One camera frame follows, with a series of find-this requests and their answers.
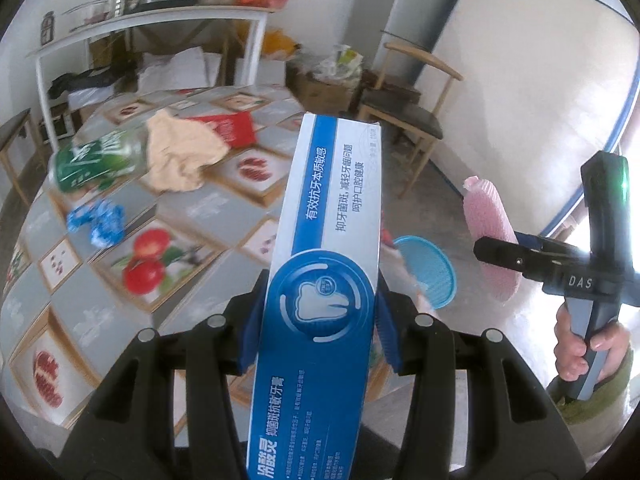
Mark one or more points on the yellow plastic bag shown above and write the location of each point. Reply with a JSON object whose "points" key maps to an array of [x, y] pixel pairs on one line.
{"points": [[280, 45]]}

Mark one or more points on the person's right hand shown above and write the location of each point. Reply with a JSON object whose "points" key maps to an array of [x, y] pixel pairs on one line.
{"points": [[570, 355]]}

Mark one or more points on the blue plastic basket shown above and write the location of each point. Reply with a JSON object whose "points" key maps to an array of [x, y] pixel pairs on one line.
{"points": [[430, 270]]}

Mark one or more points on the dark glass jar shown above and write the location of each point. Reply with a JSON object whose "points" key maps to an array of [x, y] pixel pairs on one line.
{"points": [[47, 27]]}

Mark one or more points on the clear plastic bowl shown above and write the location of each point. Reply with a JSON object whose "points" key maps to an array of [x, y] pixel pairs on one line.
{"points": [[87, 16]]}

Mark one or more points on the brown cardboard box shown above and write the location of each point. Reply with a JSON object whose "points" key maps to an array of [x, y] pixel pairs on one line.
{"points": [[325, 95]]}

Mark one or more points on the white plastic bag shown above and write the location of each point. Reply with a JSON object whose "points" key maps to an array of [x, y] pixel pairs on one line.
{"points": [[340, 62]]}

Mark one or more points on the blue crumpled wrapper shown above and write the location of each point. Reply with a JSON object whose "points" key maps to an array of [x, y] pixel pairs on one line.
{"points": [[97, 222]]}

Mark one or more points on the grey refrigerator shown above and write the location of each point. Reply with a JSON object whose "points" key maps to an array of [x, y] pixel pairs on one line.
{"points": [[420, 5]]}

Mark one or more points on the blue white toothpaste box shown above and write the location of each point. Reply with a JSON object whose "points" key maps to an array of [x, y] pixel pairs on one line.
{"points": [[320, 260]]}

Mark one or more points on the pink foam net sleeve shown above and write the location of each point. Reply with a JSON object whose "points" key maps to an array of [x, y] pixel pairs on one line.
{"points": [[487, 210]]}

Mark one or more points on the white foam bags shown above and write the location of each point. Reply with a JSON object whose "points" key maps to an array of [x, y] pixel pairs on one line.
{"points": [[175, 67]]}

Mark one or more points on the beige crumpled cloth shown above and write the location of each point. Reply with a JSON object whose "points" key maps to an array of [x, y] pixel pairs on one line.
{"points": [[180, 155]]}

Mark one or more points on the white cardboard box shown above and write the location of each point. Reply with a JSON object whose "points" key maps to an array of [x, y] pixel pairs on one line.
{"points": [[260, 71]]}

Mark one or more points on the wooden chair black seat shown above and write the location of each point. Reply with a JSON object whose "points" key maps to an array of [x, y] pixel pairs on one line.
{"points": [[410, 120], [15, 145]]}

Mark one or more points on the red packet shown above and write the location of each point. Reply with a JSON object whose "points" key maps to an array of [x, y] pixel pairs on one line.
{"points": [[225, 127]]}

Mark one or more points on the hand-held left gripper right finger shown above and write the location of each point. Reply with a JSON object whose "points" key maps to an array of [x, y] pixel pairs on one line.
{"points": [[387, 340]]}

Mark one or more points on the white side table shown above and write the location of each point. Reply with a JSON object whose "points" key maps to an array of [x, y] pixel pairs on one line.
{"points": [[150, 17]]}

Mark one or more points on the green label plastic bottle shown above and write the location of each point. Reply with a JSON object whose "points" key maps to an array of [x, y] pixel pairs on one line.
{"points": [[95, 160]]}

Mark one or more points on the black bag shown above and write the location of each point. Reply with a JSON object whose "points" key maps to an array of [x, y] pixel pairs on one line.
{"points": [[90, 82]]}

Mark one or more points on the fruit print tablecloth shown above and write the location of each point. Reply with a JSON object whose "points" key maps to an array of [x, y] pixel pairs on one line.
{"points": [[200, 210]]}

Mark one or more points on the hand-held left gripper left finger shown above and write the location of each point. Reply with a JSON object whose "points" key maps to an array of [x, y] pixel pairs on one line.
{"points": [[247, 355]]}

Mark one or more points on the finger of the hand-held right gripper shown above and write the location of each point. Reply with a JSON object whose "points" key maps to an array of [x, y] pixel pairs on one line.
{"points": [[550, 246], [515, 259]]}

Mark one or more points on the white mattress blue edge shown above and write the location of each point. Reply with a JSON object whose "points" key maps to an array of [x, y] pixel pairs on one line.
{"points": [[530, 85]]}

